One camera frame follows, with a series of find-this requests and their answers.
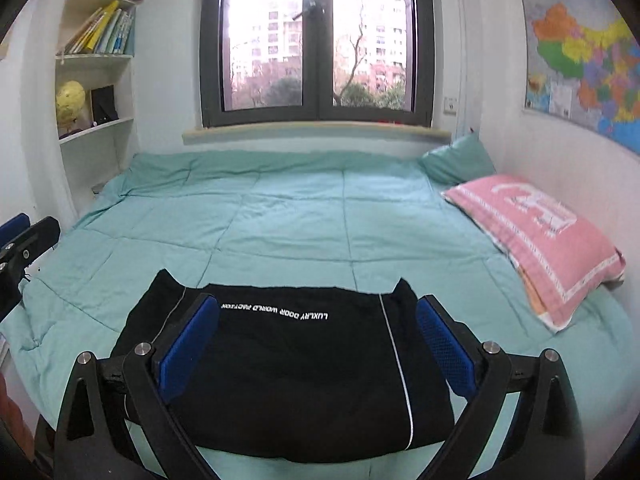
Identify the colourful wall map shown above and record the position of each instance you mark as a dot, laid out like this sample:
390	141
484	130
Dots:
585	65

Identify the yellow globe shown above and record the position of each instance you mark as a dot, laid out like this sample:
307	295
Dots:
70	102

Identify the pink pillow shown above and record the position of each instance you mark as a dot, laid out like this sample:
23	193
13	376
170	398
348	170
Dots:
540	240

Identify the black hoodie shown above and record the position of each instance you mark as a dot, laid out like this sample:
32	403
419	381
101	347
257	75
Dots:
300	360

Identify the teal pillow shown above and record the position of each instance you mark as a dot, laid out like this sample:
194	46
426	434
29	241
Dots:
457	160

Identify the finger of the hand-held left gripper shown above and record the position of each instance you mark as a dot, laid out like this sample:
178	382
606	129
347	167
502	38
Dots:
35	242
15	225

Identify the dark framed window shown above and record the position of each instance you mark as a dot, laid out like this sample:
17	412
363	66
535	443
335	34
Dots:
320	35

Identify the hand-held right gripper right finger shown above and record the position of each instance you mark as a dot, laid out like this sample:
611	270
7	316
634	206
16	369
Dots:
445	347

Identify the row of leaning books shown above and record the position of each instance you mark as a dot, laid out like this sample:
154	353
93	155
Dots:
100	32

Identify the black box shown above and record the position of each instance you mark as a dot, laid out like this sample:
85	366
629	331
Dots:
104	104

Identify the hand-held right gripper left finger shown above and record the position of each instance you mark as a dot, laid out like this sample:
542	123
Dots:
187	347

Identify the teal quilt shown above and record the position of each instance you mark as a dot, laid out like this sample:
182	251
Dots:
300	220

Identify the white bookshelf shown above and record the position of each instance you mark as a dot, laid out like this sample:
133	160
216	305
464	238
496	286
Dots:
95	160

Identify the white wall socket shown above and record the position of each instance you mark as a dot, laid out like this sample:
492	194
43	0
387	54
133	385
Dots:
451	105

